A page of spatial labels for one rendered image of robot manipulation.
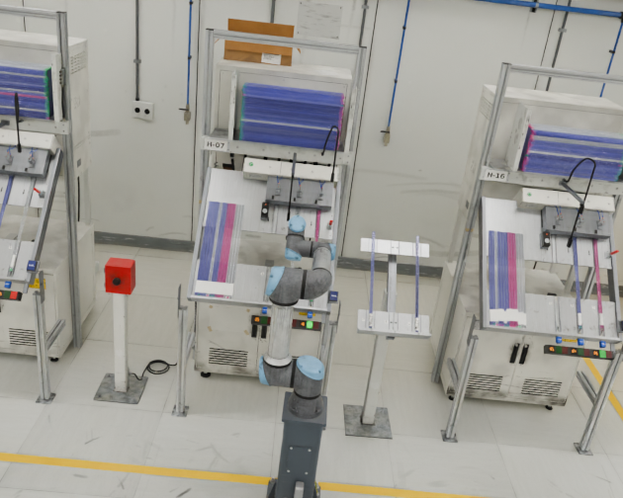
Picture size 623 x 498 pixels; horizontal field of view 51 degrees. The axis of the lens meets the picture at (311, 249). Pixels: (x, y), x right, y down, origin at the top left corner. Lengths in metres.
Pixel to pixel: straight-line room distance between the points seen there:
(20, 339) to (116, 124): 1.84
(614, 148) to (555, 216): 0.44
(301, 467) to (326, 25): 3.00
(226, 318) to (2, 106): 1.56
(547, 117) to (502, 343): 1.24
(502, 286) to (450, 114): 1.86
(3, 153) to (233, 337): 1.51
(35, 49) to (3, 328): 1.51
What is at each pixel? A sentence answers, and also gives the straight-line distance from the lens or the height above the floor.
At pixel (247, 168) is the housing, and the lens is 3.37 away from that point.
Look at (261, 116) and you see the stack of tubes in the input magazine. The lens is 3.30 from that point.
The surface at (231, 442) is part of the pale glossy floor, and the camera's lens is 3.47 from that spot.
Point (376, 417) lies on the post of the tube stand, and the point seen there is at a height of 0.01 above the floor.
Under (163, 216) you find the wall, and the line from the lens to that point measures 5.23.
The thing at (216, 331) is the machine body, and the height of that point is 0.34.
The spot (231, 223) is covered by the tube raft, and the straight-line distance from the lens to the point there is 3.32.
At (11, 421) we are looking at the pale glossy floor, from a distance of 3.70.
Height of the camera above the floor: 2.31
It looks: 25 degrees down
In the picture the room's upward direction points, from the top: 7 degrees clockwise
